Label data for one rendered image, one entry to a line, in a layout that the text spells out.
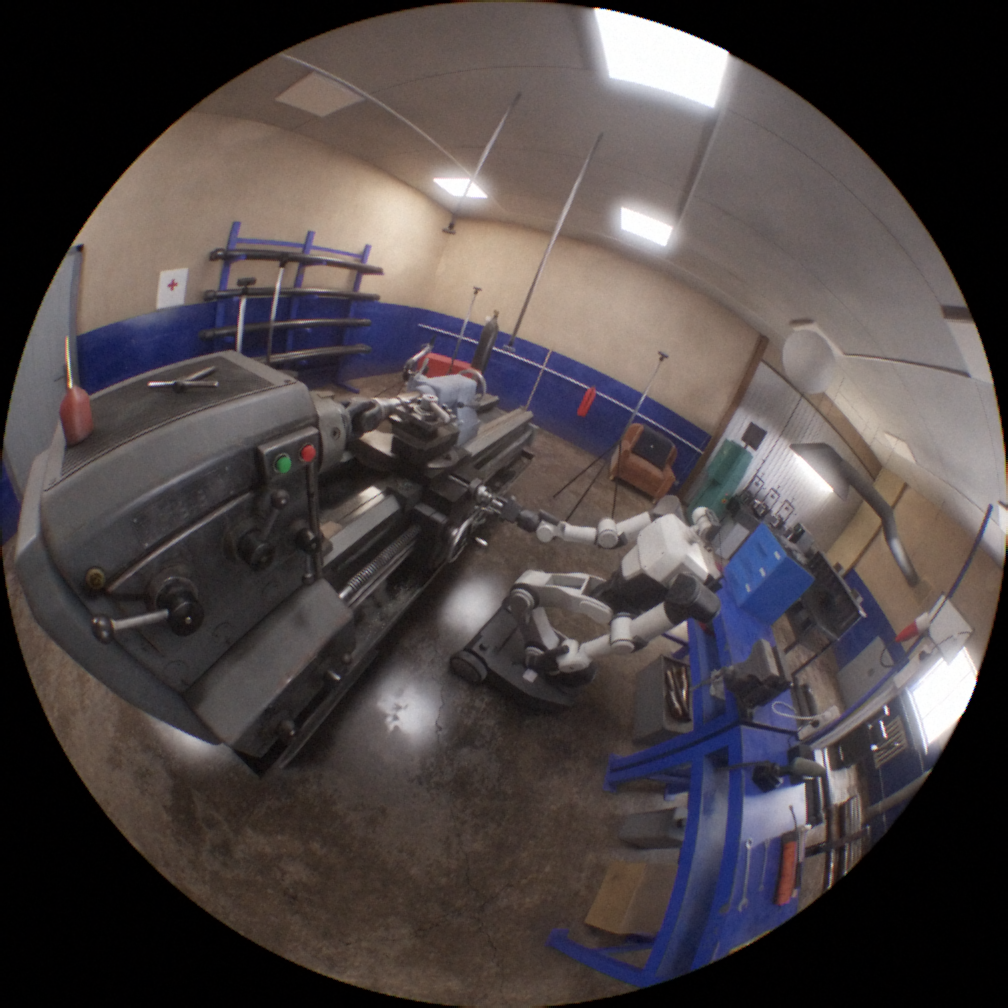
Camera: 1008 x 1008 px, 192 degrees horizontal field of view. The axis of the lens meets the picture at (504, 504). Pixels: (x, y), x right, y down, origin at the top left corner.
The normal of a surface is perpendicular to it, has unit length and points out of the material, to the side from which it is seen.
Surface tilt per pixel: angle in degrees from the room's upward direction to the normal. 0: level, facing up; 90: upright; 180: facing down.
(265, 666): 32
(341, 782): 0
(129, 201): 90
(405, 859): 0
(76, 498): 45
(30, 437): 90
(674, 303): 90
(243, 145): 90
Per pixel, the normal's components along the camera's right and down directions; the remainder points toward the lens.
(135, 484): 0.85, -0.22
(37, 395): 0.88, 0.46
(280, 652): 0.75, -0.41
